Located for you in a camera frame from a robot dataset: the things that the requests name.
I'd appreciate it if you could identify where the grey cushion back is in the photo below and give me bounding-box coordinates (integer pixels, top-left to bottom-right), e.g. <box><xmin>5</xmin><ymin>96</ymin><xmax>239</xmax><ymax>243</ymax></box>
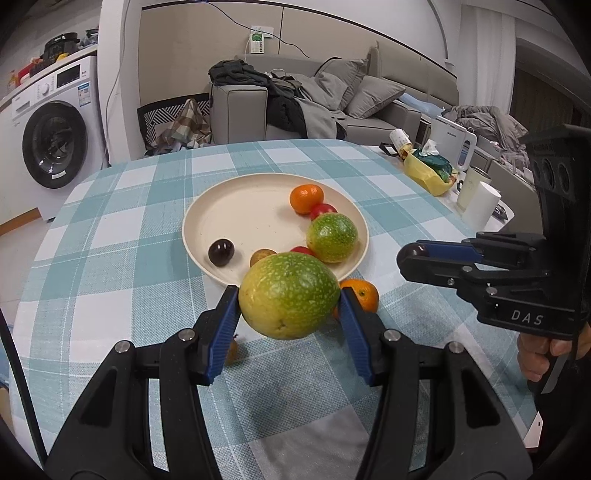
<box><xmin>315</xmin><ymin>57</ymin><xmax>369</xmax><ymax>111</ymax></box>

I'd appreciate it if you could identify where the white snack bottle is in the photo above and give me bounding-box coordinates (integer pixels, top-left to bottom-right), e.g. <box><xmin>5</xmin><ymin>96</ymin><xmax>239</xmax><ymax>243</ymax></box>
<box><xmin>390</xmin><ymin>128</ymin><xmax>413</xmax><ymax>158</ymax></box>

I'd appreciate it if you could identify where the grey sofa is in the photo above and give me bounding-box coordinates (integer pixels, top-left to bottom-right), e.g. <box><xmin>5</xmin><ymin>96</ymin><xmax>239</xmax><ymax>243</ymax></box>
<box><xmin>210</xmin><ymin>41</ymin><xmax>541</xmax><ymax>204</ymax></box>

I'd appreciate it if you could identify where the yellow plastic bag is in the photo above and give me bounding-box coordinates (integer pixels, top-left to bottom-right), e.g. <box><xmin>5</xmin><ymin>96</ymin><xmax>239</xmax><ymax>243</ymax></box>
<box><xmin>404</xmin><ymin>151</ymin><xmax>459</xmax><ymax>197</ymax></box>

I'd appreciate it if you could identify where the red cherry tomato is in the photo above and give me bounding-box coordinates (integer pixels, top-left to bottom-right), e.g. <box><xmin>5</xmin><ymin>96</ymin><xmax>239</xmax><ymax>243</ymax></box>
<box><xmin>310</xmin><ymin>203</ymin><xmax>337</xmax><ymax>221</ymax></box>
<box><xmin>290</xmin><ymin>246</ymin><xmax>317</xmax><ymax>258</ymax></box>

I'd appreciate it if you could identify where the white heater appliance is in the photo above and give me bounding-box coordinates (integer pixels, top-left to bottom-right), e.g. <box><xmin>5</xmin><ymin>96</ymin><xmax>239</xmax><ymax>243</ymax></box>
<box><xmin>430</xmin><ymin>116</ymin><xmax>477</xmax><ymax>171</ymax></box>

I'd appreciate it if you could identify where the orange mandarin on plate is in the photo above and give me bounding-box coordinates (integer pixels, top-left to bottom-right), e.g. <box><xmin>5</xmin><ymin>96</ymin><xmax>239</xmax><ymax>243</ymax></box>
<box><xmin>290</xmin><ymin>184</ymin><xmax>325</xmax><ymax>215</ymax></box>

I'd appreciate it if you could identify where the black mesh chair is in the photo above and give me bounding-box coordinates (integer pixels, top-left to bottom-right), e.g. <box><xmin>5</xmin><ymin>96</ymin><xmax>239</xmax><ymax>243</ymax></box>
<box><xmin>136</xmin><ymin>91</ymin><xmax>212</xmax><ymax>156</ymax></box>

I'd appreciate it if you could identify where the tan longan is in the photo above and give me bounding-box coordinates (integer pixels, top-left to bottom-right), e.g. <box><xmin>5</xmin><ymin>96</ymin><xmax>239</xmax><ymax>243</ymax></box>
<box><xmin>249</xmin><ymin>249</ymin><xmax>276</xmax><ymax>267</ymax></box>
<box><xmin>225</xmin><ymin>339</ymin><xmax>238</xmax><ymax>365</ymax></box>

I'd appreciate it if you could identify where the white cup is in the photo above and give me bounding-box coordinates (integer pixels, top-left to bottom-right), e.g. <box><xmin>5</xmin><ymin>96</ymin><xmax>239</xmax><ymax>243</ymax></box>
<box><xmin>456</xmin><ymin>166</ymin><xmax>492</xmax><ymax>211</ymax></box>

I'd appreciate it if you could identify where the person's right hand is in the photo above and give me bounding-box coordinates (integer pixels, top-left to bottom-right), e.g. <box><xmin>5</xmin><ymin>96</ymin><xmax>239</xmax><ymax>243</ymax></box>
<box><xmin>517</xmin><ymin>333</ymin><xmax>573</xmax><ymax>382</ymax></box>

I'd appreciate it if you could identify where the dark purple plum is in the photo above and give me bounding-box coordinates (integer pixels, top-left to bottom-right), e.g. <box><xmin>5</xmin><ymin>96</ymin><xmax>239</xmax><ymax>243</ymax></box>
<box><xmin>207</xmin><ymin>238</ymin><xmax>235</xmax><ymax>267</ymax></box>

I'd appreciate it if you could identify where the black clothes pile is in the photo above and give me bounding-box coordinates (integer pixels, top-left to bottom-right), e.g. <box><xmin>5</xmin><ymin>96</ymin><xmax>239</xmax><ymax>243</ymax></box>
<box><xmin>208</xmin><ymin>59</ymin><xmax>308</xmax><ymax>145</ymax></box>

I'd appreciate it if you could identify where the teal plaid tablecloth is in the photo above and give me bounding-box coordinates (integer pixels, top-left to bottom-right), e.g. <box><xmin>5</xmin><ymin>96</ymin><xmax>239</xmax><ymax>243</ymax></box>
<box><xmin>13</xmin><ymin>140</ymin><xmax>536</xmax><ymax>479</ymax></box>

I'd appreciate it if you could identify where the white paper roll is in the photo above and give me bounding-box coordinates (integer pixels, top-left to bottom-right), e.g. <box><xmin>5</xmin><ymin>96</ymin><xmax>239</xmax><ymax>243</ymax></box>
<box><xmin>462</xmin><ymin>182</ymin><xmax>501</xmax><ymax>231</ymax></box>

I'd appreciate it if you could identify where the grey cushion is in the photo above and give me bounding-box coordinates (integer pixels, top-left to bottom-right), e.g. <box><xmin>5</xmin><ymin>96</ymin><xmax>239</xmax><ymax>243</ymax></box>
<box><xmin>345</xmin><ymin>75</ymin><xmax>406</xmax><ymax>119</ymax></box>
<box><xmin>315</xmin><ymin>57</ymin><xmax>369</xmax><ymax>111</ymax></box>

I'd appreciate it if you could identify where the plaid cloth on chair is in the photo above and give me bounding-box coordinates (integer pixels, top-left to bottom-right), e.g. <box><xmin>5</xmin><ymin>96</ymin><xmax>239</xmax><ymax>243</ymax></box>
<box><xmin>147</xmin><ymin>97</ymin><xmax>213</xmax><ymax>156</ymax></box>

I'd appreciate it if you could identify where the orange mandarin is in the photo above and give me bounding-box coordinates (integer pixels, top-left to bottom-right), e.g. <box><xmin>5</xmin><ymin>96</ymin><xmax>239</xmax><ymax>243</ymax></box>
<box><xmin>339</xmin><ymin>279</ymin><xmax>380</xmax><ymax>313</ymax></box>
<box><xmin>290</xmin><ymin>184</ymin><xmax>325</xmax><ymax>215</ymax></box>

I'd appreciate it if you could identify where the grey crumpled blanket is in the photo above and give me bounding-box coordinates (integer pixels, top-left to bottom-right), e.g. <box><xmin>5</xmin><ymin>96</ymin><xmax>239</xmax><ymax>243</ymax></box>
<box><xmin>443</xmin><ymin>105</ymin><xmax>528</xmax><ymax>152</ymax></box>

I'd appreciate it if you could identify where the white washing machine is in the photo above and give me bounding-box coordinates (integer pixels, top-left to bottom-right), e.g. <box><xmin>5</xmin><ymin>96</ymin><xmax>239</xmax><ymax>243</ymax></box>
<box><xmin>1</xmin><ymin>49</ymin><xmax>108</xmax><ymax>223</ymax></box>

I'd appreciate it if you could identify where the white wall phone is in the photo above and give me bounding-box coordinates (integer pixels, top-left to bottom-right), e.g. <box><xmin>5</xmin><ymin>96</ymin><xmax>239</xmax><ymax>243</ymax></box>
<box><xmin>246</xmin><ymin>25</ymin><xmax>274</xmax><ymax>55</ymax></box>

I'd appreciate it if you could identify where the yellow-green passion fruit large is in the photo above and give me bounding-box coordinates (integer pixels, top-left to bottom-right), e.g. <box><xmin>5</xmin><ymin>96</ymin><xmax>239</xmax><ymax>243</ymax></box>
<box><xmin>238</xmin><ymin>252</ymin><xmax>341</xmax><ymax>340</ymax></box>

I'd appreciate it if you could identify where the grey cushion front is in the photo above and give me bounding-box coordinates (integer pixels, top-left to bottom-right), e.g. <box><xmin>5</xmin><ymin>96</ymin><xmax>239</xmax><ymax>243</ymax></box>
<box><xmin>345</xmin><ymin>75</ymin><xmax>406</xmax><ymax>119</ymax></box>

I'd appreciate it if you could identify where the black pressure cooker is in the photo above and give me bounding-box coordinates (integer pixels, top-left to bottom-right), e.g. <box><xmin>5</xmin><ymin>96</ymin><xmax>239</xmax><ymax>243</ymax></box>
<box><xmin>43</xmin><ymin>32</ymin><xmax>80</xmax><ymax>63</ymax></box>

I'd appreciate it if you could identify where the cream round plate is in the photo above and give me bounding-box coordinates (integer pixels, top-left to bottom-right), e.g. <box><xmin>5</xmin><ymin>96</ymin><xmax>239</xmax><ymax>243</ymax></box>
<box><xmin>181</xmin><ymin>172</ymin><xmax>371</xmax><ymax>289</ymax></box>

